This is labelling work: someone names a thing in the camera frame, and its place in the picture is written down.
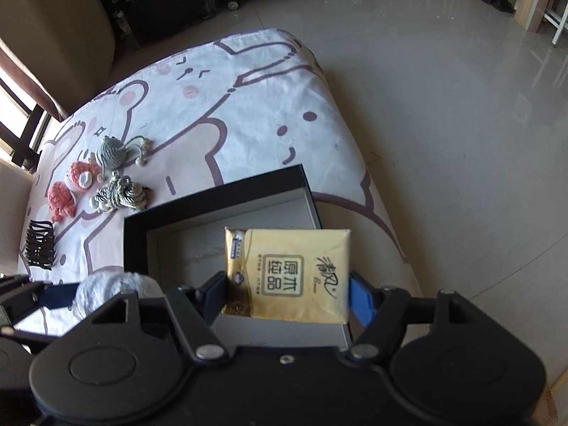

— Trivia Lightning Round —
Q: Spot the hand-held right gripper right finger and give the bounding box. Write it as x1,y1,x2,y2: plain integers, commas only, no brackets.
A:
348,271,491,361

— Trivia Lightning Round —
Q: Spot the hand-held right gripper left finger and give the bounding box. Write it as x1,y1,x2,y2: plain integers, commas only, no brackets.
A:
90,270,230,363

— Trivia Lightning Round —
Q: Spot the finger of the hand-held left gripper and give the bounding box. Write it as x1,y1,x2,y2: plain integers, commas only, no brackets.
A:
0,325,59,354
0,275,79,320

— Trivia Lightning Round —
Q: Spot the white fluffy towel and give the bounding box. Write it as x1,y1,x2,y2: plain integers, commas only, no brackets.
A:
73,272,166,320

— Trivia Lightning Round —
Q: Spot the dark hair claw clip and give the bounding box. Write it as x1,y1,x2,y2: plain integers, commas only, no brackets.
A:
23,218,58,271

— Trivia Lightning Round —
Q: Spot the yellow tissue packet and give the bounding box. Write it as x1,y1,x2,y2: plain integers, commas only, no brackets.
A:
222,226,352,324

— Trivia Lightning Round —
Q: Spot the black rectangular box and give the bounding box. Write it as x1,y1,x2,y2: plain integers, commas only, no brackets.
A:
123,164,356,352

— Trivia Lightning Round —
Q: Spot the striped rope hair scrunchie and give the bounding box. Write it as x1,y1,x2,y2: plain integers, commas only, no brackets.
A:
90,171,154,211

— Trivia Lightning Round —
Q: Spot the pink and white crochet toy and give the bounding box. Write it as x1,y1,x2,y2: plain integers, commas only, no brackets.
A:
65,160,104,194

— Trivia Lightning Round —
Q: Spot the grey crochet mouse toy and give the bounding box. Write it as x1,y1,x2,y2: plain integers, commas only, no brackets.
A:
96,135,154,170

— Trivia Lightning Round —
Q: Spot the printed cartoon bed sheet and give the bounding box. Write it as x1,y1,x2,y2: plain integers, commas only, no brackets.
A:
20,29,423,339

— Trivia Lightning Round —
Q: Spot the black window railing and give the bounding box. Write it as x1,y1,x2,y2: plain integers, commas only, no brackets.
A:
0,66,50,171

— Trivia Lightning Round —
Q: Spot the brown and beige curtain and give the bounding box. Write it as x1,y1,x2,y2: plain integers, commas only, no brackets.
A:
0,0,117,121

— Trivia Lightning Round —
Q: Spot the black amplifier case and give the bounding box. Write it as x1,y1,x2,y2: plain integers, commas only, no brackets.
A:
94,0,219,48

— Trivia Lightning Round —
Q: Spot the white frame furniture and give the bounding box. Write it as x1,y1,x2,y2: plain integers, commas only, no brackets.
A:
541,0,568,48

